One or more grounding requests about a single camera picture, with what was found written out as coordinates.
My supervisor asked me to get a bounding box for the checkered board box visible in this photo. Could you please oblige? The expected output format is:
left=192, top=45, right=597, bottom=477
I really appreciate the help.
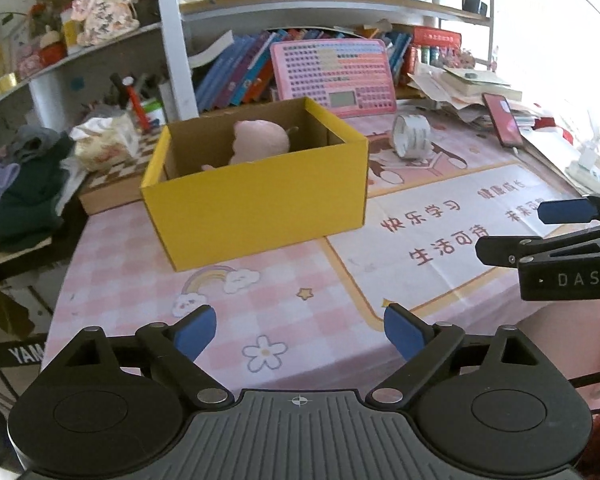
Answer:
left=79, top=129, right=161, bottom=216

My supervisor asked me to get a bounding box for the pink calculator learning board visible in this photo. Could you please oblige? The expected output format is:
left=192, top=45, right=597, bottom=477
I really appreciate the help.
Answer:
left=270, top=38, right=396, bottom=118

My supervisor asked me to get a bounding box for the pink plush toy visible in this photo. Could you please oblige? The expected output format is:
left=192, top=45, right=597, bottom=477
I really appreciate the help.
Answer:
left=228, top=119, right=294, bottom=165

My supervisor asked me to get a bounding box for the silver tape roll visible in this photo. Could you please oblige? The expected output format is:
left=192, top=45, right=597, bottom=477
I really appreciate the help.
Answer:
left=389, top=114, right=432, bottom=160

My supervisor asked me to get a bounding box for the white shelf unit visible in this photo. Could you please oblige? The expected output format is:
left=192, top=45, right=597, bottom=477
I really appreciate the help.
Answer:
left=0, top=0, right=492, bottom=135

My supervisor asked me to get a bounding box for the pile of clothes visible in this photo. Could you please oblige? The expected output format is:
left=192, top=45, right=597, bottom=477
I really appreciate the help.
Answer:
left=0, top=125, right=74, bottom=253

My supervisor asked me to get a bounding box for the pink floral doll ornament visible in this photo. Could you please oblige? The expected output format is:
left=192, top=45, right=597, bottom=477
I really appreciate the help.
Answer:
left=71, top=0, right=140, bottom=47

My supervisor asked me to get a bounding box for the stack of papers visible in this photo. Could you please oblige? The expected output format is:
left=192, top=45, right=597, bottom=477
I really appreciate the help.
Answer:
left=407, top=65, right=542, bottom=122

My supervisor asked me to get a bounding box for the red smartphone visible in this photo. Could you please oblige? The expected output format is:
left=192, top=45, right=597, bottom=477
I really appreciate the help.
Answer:
left=482, top=93, right=524, bottom=148

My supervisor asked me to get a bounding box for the row of blue books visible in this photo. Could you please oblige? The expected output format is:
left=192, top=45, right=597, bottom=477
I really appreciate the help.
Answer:
left=194, top=29, right=292, bottom=112

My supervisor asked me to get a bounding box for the yellow cardboard box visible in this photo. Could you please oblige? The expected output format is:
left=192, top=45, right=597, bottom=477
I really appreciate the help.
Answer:
left=140, top=98, right=368, bottom=271

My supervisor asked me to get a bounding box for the red book box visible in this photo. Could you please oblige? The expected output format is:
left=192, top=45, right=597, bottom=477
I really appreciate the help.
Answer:
left=412, top=26, right=462, bottom=50

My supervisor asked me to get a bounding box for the pink cartoon desk mat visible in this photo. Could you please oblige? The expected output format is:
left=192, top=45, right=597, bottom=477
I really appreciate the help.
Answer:
left=45, top=116, right=600, bottom=392

